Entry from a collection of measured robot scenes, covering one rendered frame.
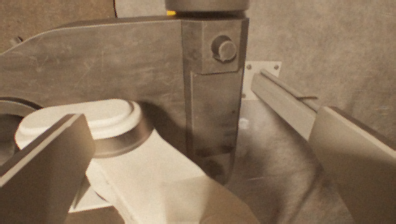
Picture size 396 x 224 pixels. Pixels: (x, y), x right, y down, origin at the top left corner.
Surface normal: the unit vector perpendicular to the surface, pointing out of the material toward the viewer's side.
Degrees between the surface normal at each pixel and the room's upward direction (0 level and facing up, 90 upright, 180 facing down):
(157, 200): 90
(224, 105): 0
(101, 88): 0
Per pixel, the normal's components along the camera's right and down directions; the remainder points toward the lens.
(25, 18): 0.23, 0.50
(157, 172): -0.01, -0.86
